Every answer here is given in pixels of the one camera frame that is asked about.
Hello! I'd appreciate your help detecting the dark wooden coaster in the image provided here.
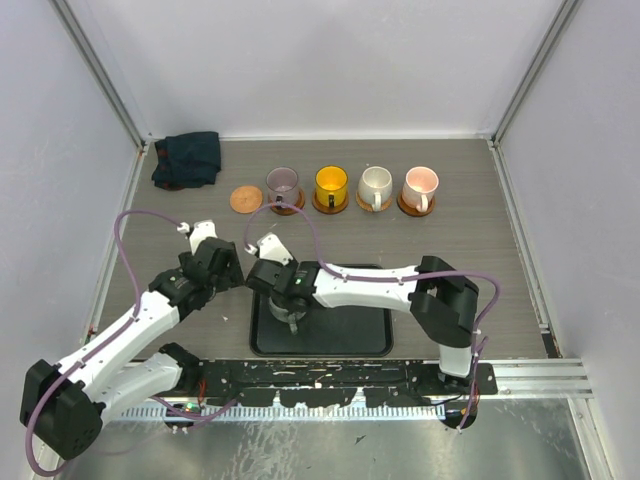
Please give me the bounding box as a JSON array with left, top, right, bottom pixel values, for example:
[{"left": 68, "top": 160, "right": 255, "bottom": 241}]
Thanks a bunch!
[
  {"left": 270, "top": 190, "right": 306, "bottom": 216},
  {"left": 396, "top": 193, "right": 436, "bottom": 217},
  {"left": 312, "top": 193, "right": 349, "bottom": 215}
]

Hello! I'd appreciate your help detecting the yellow mug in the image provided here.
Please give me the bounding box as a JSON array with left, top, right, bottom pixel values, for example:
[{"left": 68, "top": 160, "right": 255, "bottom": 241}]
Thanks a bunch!
[{"left": 315, "top": 165, "right": 348, "bottom": 209}]

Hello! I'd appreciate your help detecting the perforated cable duct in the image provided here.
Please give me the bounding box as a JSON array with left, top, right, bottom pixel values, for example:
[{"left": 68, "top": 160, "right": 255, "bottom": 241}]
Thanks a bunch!
[{"left": 111, "top": 400, "right": 446, "bottom": 423}]

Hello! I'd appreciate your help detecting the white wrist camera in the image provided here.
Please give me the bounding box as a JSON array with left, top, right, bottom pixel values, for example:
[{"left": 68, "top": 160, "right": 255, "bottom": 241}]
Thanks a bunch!
[
  {"left": 176, "top": 219, "right": 217, "bottom": 254},
  {"left": 244, "top": 232, "right": 294, "bottom": 266}
]

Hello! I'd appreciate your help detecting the grey stoneware mug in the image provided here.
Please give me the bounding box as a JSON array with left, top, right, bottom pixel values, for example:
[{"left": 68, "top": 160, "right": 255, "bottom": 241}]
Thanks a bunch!
[{"left": 269, "top": 299, "right": 306, "bottom": 335}]

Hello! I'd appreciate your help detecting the white speckled mug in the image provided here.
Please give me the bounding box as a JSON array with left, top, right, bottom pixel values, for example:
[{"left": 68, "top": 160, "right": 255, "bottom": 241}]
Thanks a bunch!
[{"left": 356, "top": 166, "right": 393, "bottom": 210}]

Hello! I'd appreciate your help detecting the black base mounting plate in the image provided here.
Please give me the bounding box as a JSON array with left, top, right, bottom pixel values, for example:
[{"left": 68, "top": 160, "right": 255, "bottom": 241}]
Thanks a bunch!
[{"left": 142, "top": 358, "right": 499, "bottom": 409}]

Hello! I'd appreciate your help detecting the aluminium frame rail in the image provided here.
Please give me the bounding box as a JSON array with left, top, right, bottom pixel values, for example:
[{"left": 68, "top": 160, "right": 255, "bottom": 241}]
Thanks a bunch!
[{"left": 49, "top": 358, "right": 594, "bottom": 401}]

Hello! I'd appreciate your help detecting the dark blue folded cloth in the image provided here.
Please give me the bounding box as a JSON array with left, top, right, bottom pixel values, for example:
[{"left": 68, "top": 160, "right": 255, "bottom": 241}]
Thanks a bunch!
[{"left": 151, "top": 131, "right": 222, "bottom": 191}]

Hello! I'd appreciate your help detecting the purple mug black handle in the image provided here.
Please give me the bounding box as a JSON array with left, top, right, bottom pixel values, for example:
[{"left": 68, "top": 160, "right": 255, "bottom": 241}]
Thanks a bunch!
[{"left": 266, "top": 166, "right": 300, "bottom": 205}]

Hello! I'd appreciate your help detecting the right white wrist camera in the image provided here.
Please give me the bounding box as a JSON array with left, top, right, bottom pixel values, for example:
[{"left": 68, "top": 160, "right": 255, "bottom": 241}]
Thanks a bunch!
[{"left": 244, "top": 232, "right": 294, "bottom": 266}]

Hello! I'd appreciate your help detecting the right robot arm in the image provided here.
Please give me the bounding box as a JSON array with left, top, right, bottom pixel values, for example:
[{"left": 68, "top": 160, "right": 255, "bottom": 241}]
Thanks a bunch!
[{"left": 246, "top": 256, "right": 479, "bottom": 394}]

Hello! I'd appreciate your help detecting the light orange coaster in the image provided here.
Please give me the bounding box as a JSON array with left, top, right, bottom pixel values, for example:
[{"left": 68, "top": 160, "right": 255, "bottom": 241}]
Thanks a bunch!
[{"left": 229, "top": 185, "right": 263, "bottom": 214}]

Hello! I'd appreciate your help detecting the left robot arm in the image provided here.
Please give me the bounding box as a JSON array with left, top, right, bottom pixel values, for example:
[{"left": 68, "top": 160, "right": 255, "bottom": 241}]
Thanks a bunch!
[{"left": 19, "top": 237, "right": 244, "bottom": 460}]

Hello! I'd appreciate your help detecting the pink ceramic mug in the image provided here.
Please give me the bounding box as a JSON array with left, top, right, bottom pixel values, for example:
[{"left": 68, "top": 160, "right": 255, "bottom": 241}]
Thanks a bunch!
[{"left": 401, "top": 166, "right": 439, "bottom": 214}]

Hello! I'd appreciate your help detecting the woven rattan coaster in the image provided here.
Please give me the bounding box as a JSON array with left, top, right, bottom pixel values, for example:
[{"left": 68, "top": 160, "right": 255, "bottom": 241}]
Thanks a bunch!
[{"left": 356, "top": 194, "right": 393, "bottom": 213}]

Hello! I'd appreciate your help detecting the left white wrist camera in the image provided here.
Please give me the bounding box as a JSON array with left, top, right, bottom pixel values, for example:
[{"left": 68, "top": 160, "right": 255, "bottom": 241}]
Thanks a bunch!
[{"left": 176, "top": 219, "right": 217, "bottom": 254}]

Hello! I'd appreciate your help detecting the black plastic tray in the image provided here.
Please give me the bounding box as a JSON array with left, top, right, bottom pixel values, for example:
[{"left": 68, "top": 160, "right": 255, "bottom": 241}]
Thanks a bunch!
[{"left": 250, "top": 290, "right": 393, "bottom": 358}]

